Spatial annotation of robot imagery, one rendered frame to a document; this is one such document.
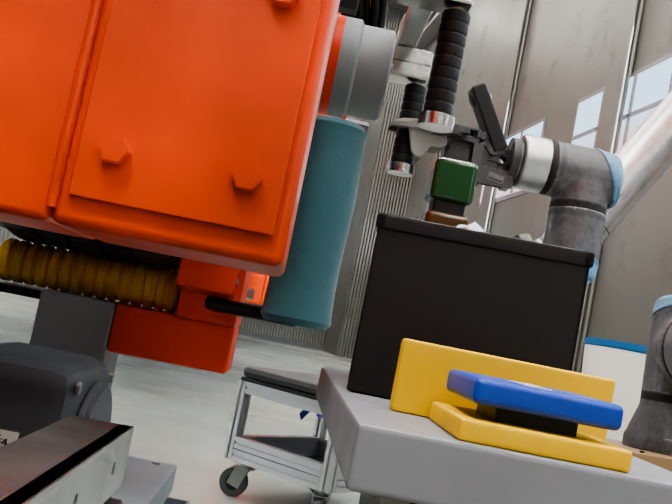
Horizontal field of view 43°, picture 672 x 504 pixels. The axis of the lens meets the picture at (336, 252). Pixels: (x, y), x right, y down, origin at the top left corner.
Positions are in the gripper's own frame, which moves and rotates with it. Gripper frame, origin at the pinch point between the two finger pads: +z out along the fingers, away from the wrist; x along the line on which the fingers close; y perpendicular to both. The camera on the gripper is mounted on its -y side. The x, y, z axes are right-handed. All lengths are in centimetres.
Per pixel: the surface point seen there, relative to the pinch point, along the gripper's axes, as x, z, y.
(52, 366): -58, 31, 43
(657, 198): 485, -240, -105
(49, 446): -86, 23, 44
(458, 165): -60, -1, 18
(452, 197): -60, -1, 21
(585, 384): -90, -5, 35
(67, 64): -79, 29, 20
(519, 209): 766, -208, -126
